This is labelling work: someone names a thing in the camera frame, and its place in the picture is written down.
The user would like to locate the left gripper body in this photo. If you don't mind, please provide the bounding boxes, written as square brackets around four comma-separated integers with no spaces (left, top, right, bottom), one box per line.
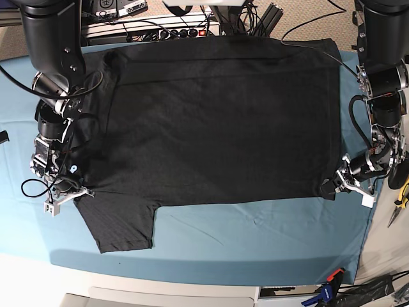
[334,153,389,197]

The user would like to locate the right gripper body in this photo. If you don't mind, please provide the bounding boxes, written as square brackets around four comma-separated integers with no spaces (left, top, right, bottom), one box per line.
[44,177,95,208]

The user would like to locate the black T-shirt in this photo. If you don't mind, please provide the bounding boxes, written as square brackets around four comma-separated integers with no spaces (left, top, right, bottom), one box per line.
[72,36,342,253]

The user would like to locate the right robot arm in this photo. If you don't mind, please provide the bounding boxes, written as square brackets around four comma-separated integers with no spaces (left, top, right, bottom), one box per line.
[19,1,89,215]

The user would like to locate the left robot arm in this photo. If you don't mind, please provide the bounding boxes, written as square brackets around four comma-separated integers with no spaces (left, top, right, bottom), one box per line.
[321,1,408,205]

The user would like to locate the black computer mouse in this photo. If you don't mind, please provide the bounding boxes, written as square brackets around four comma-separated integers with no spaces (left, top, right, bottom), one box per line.
[388,160,408,190]

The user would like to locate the teal table cloth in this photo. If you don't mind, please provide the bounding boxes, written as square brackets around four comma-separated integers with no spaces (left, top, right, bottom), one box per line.
[0,41,404,285]

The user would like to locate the orange blue spring clamp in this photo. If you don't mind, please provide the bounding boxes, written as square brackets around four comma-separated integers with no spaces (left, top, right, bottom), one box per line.
[301,267,345,306]

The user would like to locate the black plastic bag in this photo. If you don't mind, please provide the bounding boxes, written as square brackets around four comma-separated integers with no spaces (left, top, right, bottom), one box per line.
[331,275,395,307]

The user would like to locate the grey foot pedal box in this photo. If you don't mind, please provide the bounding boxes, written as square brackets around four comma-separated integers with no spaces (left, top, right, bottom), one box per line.
[92,0,118,19]

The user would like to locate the white power strip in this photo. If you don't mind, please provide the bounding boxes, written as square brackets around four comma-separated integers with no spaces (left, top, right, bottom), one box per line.
[81,19,220,45]

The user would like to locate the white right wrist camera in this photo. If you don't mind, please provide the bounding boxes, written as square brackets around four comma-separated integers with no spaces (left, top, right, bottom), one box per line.
[43,200,61,217]

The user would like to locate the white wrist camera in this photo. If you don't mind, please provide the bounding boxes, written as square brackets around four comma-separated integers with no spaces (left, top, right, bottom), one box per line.
[361,194,376,209]
[43,200,61,217]

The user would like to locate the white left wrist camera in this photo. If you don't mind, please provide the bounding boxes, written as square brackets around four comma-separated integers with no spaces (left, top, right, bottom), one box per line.
[361,194,376,209]

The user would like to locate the yellow handled pliers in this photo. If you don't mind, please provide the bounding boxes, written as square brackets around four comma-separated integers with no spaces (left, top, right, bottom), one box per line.
[387,179,408,228]

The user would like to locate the black aluminium extrusion frame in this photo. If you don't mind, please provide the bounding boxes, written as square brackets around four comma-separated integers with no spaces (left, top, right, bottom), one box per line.
[251,3,283,37]

